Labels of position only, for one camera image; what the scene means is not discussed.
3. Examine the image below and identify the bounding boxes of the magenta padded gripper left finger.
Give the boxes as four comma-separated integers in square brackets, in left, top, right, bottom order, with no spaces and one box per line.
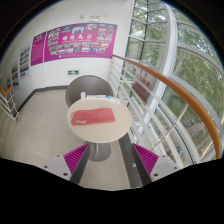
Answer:
[43,143,90,184]

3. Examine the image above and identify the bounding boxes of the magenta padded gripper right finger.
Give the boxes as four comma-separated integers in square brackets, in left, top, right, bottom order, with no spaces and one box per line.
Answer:
[131,144,179,185]

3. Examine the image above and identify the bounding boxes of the red folded towel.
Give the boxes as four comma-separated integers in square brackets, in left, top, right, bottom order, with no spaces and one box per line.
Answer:
[71,108,116,126]

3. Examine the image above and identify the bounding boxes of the round white table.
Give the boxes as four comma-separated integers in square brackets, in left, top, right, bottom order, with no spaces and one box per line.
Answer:
[67,99,132,162]

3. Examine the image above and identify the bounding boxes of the wooden handrail white railing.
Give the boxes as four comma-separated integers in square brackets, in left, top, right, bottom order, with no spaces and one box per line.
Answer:
[109,55,224,167]

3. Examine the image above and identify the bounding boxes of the small white cup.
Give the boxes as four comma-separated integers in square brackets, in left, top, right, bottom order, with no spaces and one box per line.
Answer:
[81,92,86,100]

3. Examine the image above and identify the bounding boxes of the white box on table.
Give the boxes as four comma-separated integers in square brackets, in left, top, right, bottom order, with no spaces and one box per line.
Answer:
[86,95,121,104]

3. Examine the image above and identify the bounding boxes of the red white notice sign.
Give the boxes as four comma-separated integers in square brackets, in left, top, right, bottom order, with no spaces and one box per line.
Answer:
[132,68,156,103]

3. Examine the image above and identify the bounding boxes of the grey round-backed chair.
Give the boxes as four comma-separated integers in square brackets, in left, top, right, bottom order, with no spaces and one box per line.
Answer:
[65,75,113,106]

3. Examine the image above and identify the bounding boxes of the left white stair railing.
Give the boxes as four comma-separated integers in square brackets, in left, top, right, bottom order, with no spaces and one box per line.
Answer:
[0,87,19,121]

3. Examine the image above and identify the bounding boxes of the green exit sign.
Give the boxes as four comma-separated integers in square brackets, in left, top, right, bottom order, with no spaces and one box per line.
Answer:
[68,70,79,75]

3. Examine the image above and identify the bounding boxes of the narrow magenta wall poster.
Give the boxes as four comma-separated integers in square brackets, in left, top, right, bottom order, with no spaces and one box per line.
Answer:
[31,32,46,66]

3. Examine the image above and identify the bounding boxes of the white photo wall panel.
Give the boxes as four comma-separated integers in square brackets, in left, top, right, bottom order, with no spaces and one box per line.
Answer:
[19,45,30,79]

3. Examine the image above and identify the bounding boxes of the large magenta wall poster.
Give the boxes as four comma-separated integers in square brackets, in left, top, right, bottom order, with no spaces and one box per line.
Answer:
[44,23,117,62]

